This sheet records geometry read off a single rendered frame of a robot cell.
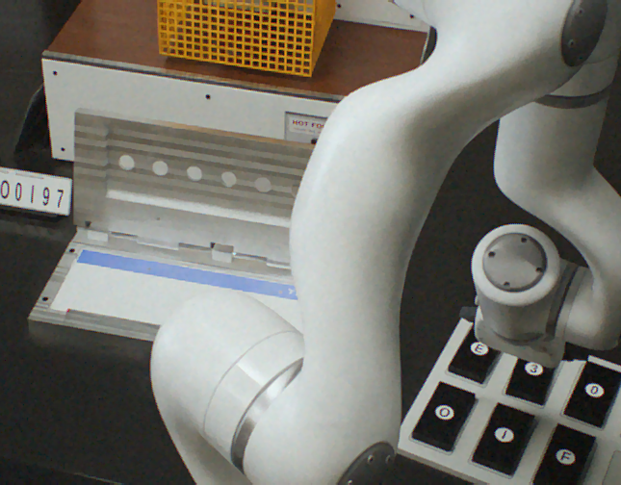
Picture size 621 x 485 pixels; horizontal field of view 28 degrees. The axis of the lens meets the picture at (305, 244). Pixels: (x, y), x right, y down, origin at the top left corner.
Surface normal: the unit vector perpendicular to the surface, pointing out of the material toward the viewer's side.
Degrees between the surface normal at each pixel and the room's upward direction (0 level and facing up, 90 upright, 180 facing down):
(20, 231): 0
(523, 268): 33
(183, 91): 90
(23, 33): 0
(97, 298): 0
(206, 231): 76
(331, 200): 67
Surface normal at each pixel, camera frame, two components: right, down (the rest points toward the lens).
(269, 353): 0.00, -0.72
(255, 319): 0.17, -0.82
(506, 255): -0.22, -0.35
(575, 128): 0.29, 0.67
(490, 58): -0.45, 0.29
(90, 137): -0.19, 0.43
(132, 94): -0.21, 0.62
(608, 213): 0.62, -0.31
